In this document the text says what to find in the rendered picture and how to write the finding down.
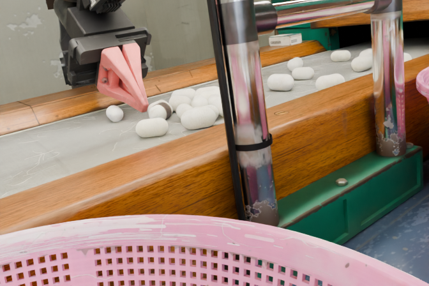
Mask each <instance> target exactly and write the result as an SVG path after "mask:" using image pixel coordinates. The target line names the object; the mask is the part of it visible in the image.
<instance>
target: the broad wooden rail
mask: <svg viewBox="0 0 429 286"><path fill-rule="evenodd" d="M259 49H260V60H261V66H262V68H264V67H267V66H272V65H274V64H279V63H284V62H287V61H290V60H291V59H294V58H295V57H299V58H302V57H306V56H310V55H314V54H318V53H321V52H325V51H327V50H326V49H325V48H324V46H323V45H322V44H321V43H320V42H319V41H317V40H303V41H302V43H298V44H295V45H288V46H272V47H270V46H269V45H268V46H265V47H259ZM213 80H218V75H217V70H216V61H215V57H213V58H210V59H205V60H201V61H196V62H192V63H187V64H182V65H178V66H173V67H170V68H164V69H161V70H155V71H150V72H148V73H147V75H146V77H145V78H143V79H142V81H143V83H144V88H145V91H146V96H147V98H149V97H152V96H156V95H159V94H164V93H168V92H171V91H175V90H179V89H183V88H186V87H191V86H196V85H198V84H203V83H206V82H211V81H213ZM122 104H125V103H124V102H122V101H119V100H117V99H115V98H112V97H109V96H107V95H105V94H102V93H100V92H99V90H98V88H97V87H96V86H95V84H92V85H88V86H83V87H78V88H75V89H69V90H65V91H60V92H57V93H52V94H46V95H43V96H37V97H34V98H29V99H25V100H20V101H17V102H11V103H5V104H2V105H0V136H2V135H7V134H10V133H14V132H19V131H22V130H26V129H30V128H34V127H37V126H41V125H45V124H49V123H53V122H56V121H60V120H64V119H68V118H71V117H75V116H80V115H83V114H88V113H91V112H95V111H98V110H103V109H107V108H108V107H110V106H111V105H115V106H118V105H122Z"/></svg>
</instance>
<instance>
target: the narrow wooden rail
mask: <svg viewBox="0 0 429 286"><path fill-rule="evenodd" d="M427 67H429V54H426V55H423V56H420V57H417V58H414V59H411V60H409V61H406V62H404V80H405V132H406V142H410V143H413V144H414V146H421V147H422V148H423V162H425V161H427V160H429V103H428V100H427V99H426V97H425V96H423V95H422V94H421V93H420V92H419V91H418V90H417V88H416V77H417V75H418V74H419V73H420V72H421V71H422V70H424V69H425V68H427ZM266 110H267V121H268V127H269V133H270V134H272V138H273V143H272V144H271V155H272V161H273V172H274V178H275V189H276V200H277V201H278V200H280V199H282V198H284V197H286V196H288V195H290V194H291V193H294V192H296V191H298V190H300V189H301V188H303V187H305V186H307V185H309V184H311V183H313V182H315V181H316V180H318V179H320V178H322V177H324V176H326V175H328V174H330V173H332V172H334V171H336V170H338V169H340V168H342V167H344V166H346V165H347V164H349V163H351V162H353V161H355V160H357V159H359V158H361V157H362V156H364V155H366V154H368V153H371V152H372V151H374V150H376V137H375V109H374V93H373V73H369V74H367V75H364V76H362V77H358V78H356V79H352V80H349V81H346V82H343V83H341V84H337V85H335V86H331V87H328V88H325V89H322V90H320V91H317V92H314V93H311V94H308V95H305V96H302V97H299V98H296V99H293V100H290V101H287V102H284V103H281V104H278V105H275V106H273V107H270V108H267V109H266ZM128 215H195V216H210V217H218V218H228V219H233V220H238V217H237V209H236V201H235V196H234V187H233V182H232V174H231V168H230V160H229V151H228V145H227V138H226V133H225V124H224V123H222V124H219V125H216V126H213V127H210V128H207V129H205V130H201V131H199V132H195V133H192V134H189V135H186V136H184V137H181V138H178V139H175V140H171V141H169V142H166V143H163V144H160V145H157V146H154V147H150V148H148V149H145V150H142V151H139V152H137V153H133V154H130V155H128V156H124V157H122V158H118V159H116V160H112V161H110V162H107V163H103V164H101V165H97V166H95V167H92V168H90V169H86V170H83V171H80V172H77V173H74V174H71V175H69V176H65V177H62V178H59V179H56V180H53V181H51V182H48V183H45V184H41V185H39V186H35V187H33V188H30V189H27V190H24V191H21V192H18V193H14V194H12V195H9V196H6V197H3V198H1V199H0V235H3V234H8V233H12V232H16V231H20V230H26V229H32V228H36V227H42V226H46V225H52V224H57V223H64V222H72V221H77V220H86V219H92V218H104V217H111V216H128Z"/></svg>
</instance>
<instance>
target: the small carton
mask: <svg viewBox="0 0 429 286"><path fill-rule="evenodd" d="M298 43H302V39H301V33H295V34H279V35H276V36H270V37H269V46H270V47H272V46H288V45H295V44H298Z"/></svg>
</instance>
